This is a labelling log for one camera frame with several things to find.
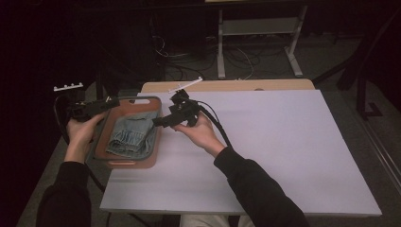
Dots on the orange bin with grey rim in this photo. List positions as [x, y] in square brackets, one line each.
[104, 148]

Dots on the metal floor rail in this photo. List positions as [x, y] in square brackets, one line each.
[383, 154]

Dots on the person's left hand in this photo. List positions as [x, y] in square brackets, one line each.
[80, 138]

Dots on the white foam board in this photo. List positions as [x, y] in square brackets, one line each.
[283, 126]

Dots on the light blue denim shorts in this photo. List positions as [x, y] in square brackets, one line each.
[132, 135]

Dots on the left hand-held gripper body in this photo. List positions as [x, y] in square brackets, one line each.
[78, 108]

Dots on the white metal stand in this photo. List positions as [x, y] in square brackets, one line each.
[220, 47]

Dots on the person's right hand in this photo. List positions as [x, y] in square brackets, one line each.
[201, 134]

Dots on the person's leg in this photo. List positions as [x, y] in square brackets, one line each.
[205, 222]
[246, 222]

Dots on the person's left leg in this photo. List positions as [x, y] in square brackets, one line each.
[205, 222]

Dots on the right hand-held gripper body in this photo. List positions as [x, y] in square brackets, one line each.
[184, 110]

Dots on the person's right leg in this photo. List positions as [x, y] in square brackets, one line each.
[246, 222]

